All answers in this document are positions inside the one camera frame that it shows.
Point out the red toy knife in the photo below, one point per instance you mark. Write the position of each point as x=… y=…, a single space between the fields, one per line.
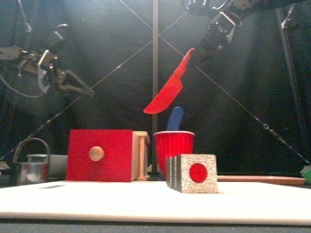
x=168 y=91

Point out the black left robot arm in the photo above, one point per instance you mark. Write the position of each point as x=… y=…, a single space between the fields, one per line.
x=56 y=35

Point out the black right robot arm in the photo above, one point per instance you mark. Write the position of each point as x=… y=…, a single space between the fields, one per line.
x=259 y=4

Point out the white cutting board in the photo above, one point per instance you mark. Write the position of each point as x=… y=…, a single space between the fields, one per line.
x=100 y=203

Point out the toy sushi roll block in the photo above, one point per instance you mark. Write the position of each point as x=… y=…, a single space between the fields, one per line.
x=187 y=182

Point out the light wooden plate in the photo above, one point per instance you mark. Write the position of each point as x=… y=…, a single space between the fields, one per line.
x=263 y=180

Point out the wooden box with red door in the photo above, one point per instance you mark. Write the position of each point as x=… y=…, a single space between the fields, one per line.
x=114 y=145

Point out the blue toy utensil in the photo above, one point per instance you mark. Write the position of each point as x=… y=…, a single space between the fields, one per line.
x=175 y=119

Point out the red plastic cup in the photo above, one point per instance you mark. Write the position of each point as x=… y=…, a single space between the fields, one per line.
x=172 y=145

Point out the grey metal frame post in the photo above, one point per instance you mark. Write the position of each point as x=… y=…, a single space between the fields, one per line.
x=155 y=30

